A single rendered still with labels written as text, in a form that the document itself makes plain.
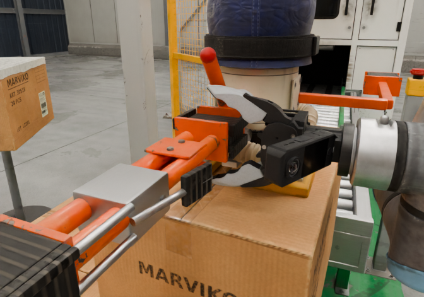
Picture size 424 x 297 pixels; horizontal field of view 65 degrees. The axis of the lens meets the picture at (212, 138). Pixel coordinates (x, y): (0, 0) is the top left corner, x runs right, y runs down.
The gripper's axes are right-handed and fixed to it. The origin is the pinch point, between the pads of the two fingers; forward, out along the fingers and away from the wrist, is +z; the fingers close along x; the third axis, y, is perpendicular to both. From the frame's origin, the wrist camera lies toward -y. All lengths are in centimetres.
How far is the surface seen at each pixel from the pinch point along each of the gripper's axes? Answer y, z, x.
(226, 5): 17.7, 2.9, 18.7
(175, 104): 186, 101, -46
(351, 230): 63, -27, -51
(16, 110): 74, 133, -26
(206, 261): -3.6, -1.6, -19.1
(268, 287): -4.3, -11.5, -20.1
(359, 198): 81, -30, -48
